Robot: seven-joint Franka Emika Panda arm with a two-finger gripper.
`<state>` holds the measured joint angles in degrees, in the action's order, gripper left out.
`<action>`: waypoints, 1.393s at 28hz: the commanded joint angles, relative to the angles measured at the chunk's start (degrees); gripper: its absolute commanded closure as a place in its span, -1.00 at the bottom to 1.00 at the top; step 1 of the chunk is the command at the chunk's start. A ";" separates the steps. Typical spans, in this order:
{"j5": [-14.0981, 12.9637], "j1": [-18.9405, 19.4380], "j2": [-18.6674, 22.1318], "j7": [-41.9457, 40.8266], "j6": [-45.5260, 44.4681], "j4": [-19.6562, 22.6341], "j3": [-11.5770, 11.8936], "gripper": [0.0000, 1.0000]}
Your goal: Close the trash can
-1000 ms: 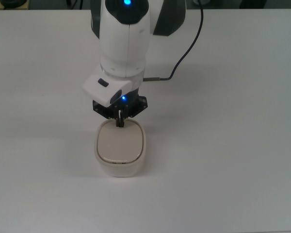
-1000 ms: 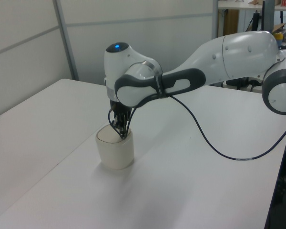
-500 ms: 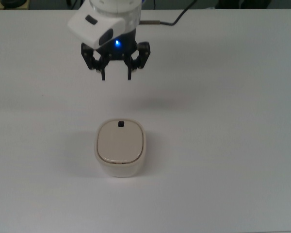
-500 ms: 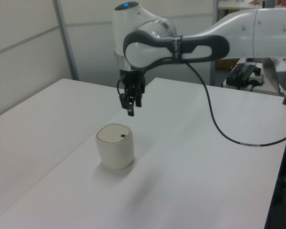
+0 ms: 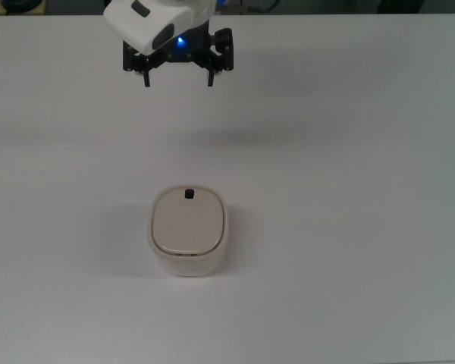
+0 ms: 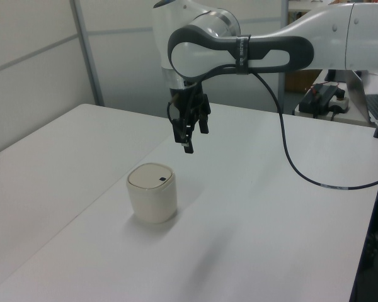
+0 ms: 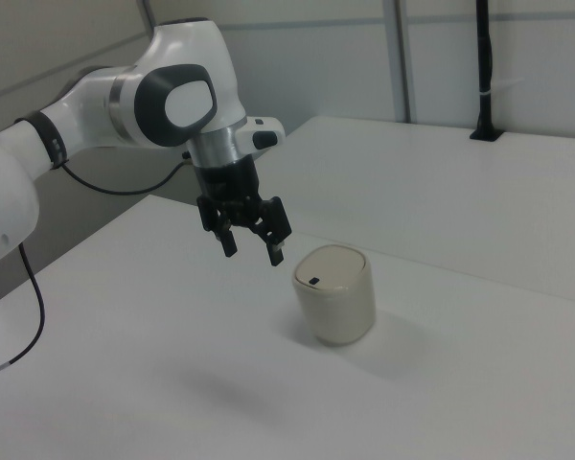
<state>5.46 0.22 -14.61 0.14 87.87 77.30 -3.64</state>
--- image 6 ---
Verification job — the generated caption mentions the black velcro strap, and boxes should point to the black velcro strap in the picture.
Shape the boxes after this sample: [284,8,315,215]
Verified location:
[235,35,252,76]

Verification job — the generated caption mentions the black frame pole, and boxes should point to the black frame pole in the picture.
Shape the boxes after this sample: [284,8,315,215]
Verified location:
[348,147,378,302]

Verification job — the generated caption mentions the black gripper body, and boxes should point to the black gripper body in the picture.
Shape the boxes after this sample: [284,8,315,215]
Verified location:
[168,81,212,126]

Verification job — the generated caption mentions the silver laptop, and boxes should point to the silver laptop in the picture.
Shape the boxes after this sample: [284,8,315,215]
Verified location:
[344,70,378,124]

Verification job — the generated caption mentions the small cream lidded trash can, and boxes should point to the small cream lidded trash can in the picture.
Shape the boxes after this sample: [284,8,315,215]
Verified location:
[126,162,178,225]

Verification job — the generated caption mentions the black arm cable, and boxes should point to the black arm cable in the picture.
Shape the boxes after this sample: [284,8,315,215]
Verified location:
[204,61,378,191]

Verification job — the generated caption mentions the black power supply box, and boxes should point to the black power supply box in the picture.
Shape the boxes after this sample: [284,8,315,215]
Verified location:
[298,82,346,119]

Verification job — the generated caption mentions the brown cardboard box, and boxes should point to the brown cardboard box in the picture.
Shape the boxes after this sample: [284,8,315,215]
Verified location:
[284,69,323,94]

